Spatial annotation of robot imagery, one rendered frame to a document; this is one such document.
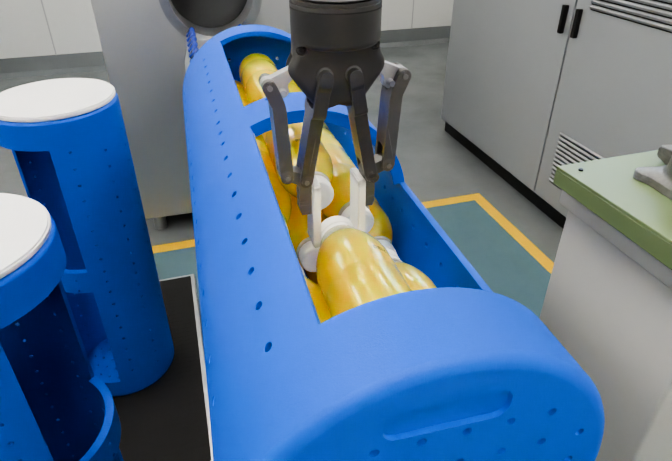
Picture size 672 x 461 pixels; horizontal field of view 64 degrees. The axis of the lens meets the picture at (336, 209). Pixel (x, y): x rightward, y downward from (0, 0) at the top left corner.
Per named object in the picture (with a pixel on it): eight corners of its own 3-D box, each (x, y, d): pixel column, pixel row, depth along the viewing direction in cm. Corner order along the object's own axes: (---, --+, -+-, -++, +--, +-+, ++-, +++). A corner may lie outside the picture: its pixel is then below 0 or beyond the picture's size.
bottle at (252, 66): (234, 84, 101) (247, 121, 86) (243, 48, 98) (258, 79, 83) (270, 93, 104) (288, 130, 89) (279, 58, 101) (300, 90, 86)
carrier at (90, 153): (114, 323, 186) (61, 387, 163) (42, 77, 140) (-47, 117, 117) (189, 337, 181) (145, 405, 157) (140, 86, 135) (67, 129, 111)
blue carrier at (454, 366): (320, 153, 120) (323, 21, 105) (555, 558, 48) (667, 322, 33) (190, 164, 113) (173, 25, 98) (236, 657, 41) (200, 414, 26)
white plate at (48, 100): (41, 73, 139) (43, 78, 140) (-46, 111, 116) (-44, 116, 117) (137, 81, 134) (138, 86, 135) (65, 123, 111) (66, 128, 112)
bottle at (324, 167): (309, 146, 80) (343, 209, 65) (263, 152, 79) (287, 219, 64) (307, 101, 77) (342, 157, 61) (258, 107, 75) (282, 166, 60)
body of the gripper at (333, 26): (371, -18, 47) (367, 85, 52) (275, -13, 45) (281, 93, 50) (402, -3, 41) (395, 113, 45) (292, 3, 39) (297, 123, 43)
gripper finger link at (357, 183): (349, 167, 53) (356, 166, 53) (349, 226, 57) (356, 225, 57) (358, 181, 51) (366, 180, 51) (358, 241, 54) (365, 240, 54)
